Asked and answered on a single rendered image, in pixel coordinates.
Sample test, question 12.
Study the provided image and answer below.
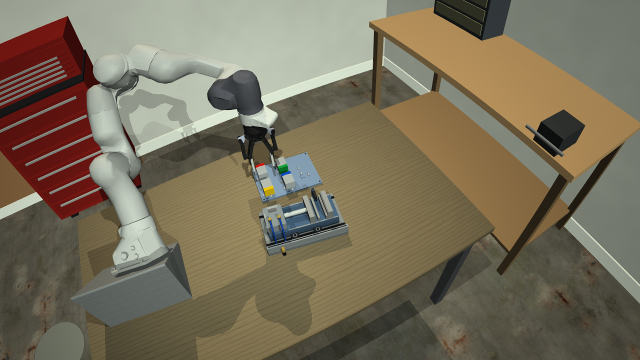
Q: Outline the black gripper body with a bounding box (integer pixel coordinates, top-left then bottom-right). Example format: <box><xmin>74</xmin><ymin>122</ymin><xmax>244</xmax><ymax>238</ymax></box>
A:
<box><xmin>243</xmin><ymin>125</ymin><xmax>268</xmax><ymax>142</ymax></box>

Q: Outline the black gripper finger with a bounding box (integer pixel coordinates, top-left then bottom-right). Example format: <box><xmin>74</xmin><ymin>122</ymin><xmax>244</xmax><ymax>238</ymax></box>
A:
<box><xmin>258</xmin><ymin>126</ymin><xmax>278</xmax><ymax>166</ymax></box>
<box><xmin>237</xmin><ymin>135</ymin><xmax>256</xmax><ymax>172</ymax></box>

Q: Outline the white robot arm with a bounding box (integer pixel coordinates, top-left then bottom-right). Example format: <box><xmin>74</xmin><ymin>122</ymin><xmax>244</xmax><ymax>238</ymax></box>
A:
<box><xmin>86</xmin><ymin>43</ymin><xmax>278</xmax><ymax>275</ymax></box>

